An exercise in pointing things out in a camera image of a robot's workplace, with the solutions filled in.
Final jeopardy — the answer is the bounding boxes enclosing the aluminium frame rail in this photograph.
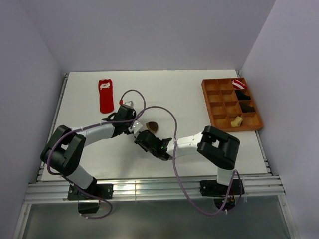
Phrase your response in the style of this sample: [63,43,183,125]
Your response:
[23,175,286,204]

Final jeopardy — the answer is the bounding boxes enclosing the brown striped sock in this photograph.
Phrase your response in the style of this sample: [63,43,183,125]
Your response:
[146,121,159,134]

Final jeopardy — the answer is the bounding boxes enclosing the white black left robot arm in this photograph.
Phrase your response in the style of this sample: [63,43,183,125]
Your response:
[40,104,137,199]

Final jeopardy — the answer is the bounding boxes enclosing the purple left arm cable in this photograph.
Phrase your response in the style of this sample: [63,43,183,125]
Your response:
[46,89,147,220]

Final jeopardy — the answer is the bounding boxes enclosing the red white striped rolled sock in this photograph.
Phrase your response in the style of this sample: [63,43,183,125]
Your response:
[231,78,247,90]

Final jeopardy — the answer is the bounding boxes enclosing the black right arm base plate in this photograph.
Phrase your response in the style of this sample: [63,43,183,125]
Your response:
[200,179,245,197]

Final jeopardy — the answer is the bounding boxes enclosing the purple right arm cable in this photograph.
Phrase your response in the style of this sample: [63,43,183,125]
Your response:
[129,106,244,216]

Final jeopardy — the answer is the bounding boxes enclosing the black rolled sock upper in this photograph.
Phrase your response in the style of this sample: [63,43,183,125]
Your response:
[235,90,251,101]

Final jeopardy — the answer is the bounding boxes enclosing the red sock with white pattern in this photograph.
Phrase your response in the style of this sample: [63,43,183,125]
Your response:
[98,79,114,114]

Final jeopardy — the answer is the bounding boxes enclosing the yellow sock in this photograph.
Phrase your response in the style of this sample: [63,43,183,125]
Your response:
[230,116,243,127]

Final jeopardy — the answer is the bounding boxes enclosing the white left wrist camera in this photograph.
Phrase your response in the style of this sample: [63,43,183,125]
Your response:
[124,101,134,107]

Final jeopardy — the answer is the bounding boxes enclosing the wooden compartment tray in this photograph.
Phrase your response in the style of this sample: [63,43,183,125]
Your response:
[201,78,263,132]

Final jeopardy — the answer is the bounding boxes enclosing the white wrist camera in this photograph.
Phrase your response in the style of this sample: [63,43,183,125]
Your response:
[129,120,143,133]
[124,101,134,107]

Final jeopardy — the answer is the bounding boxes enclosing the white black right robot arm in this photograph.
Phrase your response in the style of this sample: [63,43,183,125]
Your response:
[131,125,240,194]

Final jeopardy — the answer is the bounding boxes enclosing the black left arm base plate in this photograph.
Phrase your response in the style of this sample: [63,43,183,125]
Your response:
[67,184,113,201]

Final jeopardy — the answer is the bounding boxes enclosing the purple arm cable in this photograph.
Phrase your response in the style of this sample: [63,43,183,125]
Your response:
[46,89,147,220]
[129,106,244,216]

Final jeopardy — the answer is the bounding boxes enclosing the dark brown rolled sock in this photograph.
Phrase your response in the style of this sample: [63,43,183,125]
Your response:
[239,100,256,113]

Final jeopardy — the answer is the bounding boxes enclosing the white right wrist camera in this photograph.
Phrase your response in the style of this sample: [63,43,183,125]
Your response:
[129,120,143,133]

